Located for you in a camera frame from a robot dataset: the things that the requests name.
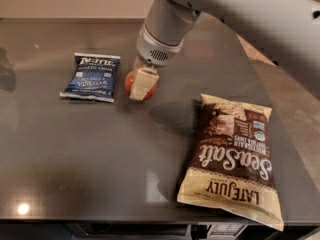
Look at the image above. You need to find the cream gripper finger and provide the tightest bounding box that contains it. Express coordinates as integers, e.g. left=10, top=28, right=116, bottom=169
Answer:
left=128, top=66, right=159, bottom=101
left=132, top=56, right=144, bottom=73

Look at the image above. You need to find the red apple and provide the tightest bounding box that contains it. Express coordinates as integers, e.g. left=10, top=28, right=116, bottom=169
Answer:
left=125, top=71, right=158, bottom=101

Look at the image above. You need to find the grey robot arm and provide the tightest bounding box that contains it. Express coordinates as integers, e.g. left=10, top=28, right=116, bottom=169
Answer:
left=134, top=0, right=320, bottom=97

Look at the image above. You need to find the blue chip bag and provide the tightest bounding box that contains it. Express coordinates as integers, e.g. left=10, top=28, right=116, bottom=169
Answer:
left=60, top=53, right=121, bottom=103

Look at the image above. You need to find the brown and cream chip bag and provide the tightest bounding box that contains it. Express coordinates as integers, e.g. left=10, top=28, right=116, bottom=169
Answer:
left=177, top=94, right=284, bottom=231

